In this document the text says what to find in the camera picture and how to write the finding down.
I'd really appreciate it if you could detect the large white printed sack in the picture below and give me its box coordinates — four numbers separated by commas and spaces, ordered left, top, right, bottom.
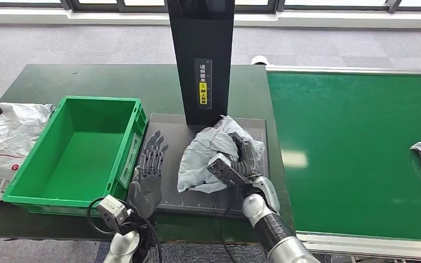
0, 100, 56, 202

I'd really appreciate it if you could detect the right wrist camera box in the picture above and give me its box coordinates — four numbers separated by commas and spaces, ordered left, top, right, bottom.
207, 152, 251, 190

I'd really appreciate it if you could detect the silver conveyor frame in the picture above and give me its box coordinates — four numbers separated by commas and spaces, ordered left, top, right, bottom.
265, 65, 421, 262

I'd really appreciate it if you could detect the dark green table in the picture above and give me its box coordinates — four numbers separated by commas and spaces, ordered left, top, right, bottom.
0, 64, 298, 244

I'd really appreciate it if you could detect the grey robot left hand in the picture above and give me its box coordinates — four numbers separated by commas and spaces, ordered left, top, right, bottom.
127, 130, 169, 220

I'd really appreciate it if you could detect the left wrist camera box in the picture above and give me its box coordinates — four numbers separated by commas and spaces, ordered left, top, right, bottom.
96, 195, 129, 233

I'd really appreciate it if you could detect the black inbound scanning machine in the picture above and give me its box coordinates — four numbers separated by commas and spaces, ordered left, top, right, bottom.
138, 0, 271, 220

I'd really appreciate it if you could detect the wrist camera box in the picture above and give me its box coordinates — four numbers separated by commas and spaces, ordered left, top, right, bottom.
207, 152, 251, 190
96, 195, 129, 233

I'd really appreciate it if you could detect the green plastic crate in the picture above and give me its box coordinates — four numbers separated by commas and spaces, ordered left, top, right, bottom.
2, 95, 149, 218

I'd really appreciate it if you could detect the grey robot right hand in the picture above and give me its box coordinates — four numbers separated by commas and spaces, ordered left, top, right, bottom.
227, 131, 266, 179

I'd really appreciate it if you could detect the black right camera cable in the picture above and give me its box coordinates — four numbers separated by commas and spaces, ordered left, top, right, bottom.
220, 218, 237, 263

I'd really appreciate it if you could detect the green conveyor belt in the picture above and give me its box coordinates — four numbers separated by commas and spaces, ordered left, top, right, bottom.
266, 72, 421, 242

